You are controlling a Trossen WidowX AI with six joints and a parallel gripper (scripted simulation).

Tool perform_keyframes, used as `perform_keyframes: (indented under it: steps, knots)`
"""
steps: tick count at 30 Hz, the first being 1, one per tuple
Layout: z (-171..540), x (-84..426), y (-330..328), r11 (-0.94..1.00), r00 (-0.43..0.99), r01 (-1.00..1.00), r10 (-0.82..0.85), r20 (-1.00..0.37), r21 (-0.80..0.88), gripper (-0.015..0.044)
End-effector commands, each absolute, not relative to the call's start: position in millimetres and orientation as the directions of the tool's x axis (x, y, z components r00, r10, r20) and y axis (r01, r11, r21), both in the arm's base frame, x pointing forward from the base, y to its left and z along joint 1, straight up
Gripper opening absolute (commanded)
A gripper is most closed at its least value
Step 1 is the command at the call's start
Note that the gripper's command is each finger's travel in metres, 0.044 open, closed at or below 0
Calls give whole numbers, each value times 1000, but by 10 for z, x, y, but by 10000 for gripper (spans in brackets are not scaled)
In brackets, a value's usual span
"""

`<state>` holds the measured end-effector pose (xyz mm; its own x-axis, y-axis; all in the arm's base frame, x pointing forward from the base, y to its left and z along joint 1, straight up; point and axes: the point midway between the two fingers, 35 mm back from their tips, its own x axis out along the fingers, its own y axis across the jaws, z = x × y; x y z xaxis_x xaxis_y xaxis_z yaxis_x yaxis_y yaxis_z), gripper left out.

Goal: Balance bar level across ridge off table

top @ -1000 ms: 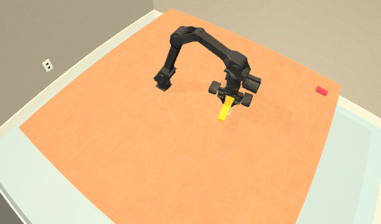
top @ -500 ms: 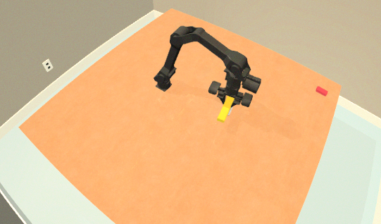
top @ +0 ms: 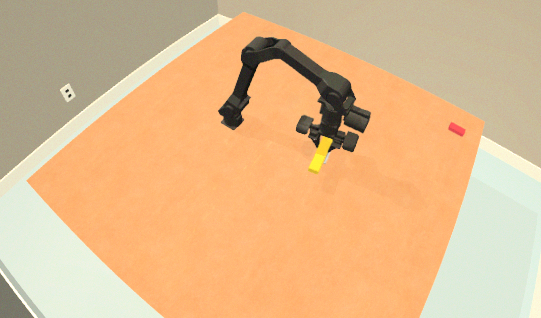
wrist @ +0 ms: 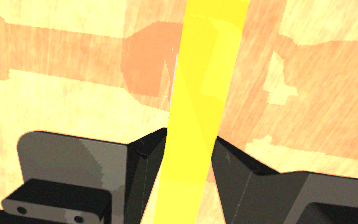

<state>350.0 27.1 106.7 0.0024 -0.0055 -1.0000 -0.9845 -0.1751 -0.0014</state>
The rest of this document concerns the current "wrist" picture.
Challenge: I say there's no yellow bar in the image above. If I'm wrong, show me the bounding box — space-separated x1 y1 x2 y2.
153 0 250 224

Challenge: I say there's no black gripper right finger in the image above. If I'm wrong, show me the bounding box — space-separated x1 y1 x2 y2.
211 136 358 224

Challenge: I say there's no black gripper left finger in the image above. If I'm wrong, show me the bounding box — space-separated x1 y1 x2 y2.
17 127 168 224

